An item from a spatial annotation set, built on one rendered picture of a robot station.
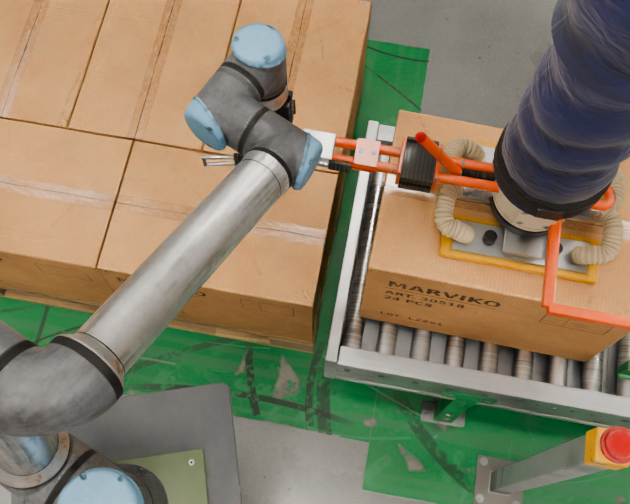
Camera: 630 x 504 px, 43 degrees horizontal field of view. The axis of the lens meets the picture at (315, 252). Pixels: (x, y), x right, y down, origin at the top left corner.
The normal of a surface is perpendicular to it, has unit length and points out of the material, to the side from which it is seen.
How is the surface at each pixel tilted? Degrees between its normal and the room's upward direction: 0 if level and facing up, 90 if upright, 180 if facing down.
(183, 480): 4
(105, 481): 9
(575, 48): 63
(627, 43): 95
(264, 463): 0
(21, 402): 26
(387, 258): 0
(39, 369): 19
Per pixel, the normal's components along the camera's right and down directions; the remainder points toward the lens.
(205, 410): 0.00, -0.35
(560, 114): -0.82, 0.39
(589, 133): -0.44, 0.79
